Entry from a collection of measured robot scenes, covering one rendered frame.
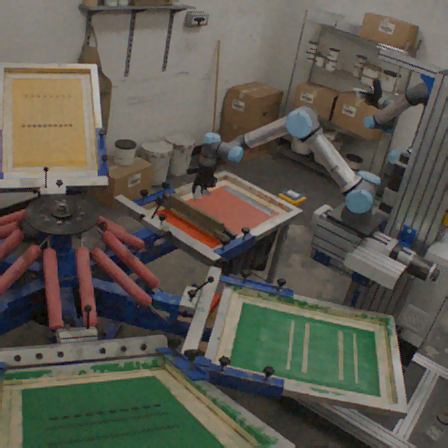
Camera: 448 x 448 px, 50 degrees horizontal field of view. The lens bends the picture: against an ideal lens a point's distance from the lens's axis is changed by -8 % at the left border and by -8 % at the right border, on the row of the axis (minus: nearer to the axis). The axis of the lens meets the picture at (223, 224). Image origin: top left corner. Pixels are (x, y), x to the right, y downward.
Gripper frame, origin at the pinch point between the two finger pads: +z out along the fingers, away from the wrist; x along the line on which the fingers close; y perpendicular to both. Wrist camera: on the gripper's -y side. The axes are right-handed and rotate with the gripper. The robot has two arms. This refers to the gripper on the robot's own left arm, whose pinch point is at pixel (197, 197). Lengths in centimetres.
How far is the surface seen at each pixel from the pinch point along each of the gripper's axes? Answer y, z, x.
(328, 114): -89, 35, 326
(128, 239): 8, 0, -54
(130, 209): -21.2, 9.1, -25.0
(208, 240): 14.3, 16.2, -3.7
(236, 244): 29.4, 10.8, -1.8
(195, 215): 1.6, 9.0, -1.0
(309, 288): 22, 111, 135
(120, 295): 25, 10, -72
